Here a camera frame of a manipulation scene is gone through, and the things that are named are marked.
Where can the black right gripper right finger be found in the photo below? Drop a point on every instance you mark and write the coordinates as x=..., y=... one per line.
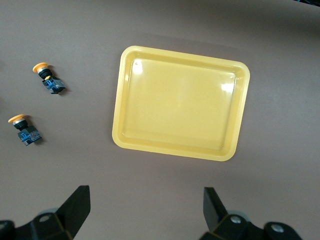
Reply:
x=215, y=212

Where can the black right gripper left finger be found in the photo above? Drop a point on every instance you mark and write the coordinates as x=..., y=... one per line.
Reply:
x=72, y=212

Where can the yellow push button with tag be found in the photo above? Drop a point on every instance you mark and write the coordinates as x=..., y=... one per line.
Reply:
x=53, y=85

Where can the yellow mushroom push button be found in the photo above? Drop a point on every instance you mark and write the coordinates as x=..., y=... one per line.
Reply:
x=28, y=136

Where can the brown table cover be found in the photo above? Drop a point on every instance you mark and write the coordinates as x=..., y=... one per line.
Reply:
x=75, y=37

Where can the yellow plastic tray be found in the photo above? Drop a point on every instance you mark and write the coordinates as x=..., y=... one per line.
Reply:
x=180, y=105

